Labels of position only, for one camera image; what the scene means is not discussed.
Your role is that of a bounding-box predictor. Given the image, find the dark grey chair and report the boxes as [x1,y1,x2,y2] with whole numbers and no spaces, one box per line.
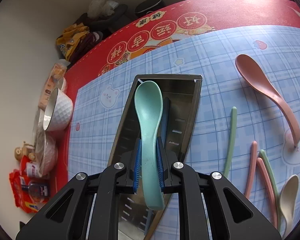
[76,4,130,34]

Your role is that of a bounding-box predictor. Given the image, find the small wooden toy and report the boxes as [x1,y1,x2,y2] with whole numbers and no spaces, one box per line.
[14,141,35,160]

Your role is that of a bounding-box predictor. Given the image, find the clear plastic bag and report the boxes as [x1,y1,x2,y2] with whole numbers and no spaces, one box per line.
[87,0,119,18]

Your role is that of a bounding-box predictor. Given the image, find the white dimpled bowl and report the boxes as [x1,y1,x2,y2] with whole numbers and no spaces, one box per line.
[43,88,73,132]

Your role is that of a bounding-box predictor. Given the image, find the small clear bottle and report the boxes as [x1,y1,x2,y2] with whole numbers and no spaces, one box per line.
[21,181,50,197]

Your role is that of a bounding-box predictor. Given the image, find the green chopstick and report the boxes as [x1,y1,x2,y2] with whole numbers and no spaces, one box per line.
[223,106,238,178]
[259,149,282,233]

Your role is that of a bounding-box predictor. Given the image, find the black trash can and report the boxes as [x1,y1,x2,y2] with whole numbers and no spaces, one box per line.
[134,0,164,15]

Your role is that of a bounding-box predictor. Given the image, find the dark red clothing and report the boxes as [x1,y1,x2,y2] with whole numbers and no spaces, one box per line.
[70,31,104,63]

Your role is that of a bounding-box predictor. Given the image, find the orange snack box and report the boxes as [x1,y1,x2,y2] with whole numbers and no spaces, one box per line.
[39,62,67,108]

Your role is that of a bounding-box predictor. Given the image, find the clear glass bowl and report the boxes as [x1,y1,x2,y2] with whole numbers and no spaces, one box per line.
[34,130,58,178]

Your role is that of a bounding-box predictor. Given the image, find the red snack packets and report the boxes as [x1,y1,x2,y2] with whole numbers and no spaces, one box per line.
[9,155,50,214]

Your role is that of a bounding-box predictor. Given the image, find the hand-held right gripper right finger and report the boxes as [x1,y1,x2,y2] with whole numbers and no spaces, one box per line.
[156,136,283,240]

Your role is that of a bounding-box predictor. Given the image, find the green spoon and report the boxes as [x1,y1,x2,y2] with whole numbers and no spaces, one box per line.
[134,80,165,210]

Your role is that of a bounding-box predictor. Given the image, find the beige spoon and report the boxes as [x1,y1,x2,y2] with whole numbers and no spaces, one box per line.
[277,174,300,238]

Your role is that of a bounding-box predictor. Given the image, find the metal utensil tray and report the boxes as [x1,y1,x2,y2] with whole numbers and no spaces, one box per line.
[107,74,203,237]

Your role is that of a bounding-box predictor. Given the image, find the pink spoon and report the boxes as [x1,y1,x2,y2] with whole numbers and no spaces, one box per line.
[235,54,300,147]

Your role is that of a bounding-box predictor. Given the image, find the red printed tablecloth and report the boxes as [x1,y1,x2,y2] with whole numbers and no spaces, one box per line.
[46,0,300,200]

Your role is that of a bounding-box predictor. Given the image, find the pink chopstick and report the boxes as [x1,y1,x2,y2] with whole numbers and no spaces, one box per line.
[256,157,278,230]
[244,141,258,199]

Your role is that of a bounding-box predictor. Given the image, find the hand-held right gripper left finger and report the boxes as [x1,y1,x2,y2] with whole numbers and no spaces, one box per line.
[15,140,143,240]

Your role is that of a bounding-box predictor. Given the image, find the yellow clothing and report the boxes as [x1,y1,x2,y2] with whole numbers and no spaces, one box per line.
[56,26,90,58]

